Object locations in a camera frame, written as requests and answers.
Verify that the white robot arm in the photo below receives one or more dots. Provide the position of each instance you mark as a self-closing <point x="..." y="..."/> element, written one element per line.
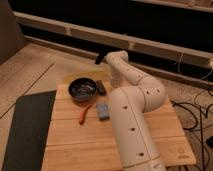
<point x="127" y="105"/>

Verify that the dark blue bowl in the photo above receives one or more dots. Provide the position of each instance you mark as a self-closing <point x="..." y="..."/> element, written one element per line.
<point x="82" y="89"/>

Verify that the blue sponge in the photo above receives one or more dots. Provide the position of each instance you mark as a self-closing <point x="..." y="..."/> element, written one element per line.
<point x="102" y="111"/>

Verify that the small black block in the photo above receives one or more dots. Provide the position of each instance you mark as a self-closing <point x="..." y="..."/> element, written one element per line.
<point x="100" y="87"/>

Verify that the dark grey floor mat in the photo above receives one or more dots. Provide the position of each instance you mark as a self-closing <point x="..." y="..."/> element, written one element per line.
<point x="28" y="133"/>

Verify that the orange red tool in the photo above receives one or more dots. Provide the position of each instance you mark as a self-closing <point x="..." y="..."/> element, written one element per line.
<point x="83" y="114"/>

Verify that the wooden low table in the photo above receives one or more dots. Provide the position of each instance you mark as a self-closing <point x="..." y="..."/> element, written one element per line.
<point x="90" y="146"/>

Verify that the long wooden rail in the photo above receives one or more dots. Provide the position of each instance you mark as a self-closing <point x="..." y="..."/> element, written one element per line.
<point x="153" y="48"/>

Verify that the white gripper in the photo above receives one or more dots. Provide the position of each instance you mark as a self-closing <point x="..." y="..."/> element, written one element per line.
<point x="115" y="79"/>

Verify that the black table leg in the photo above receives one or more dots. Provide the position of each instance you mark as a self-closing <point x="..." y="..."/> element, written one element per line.
<point x="101" y="55"/>

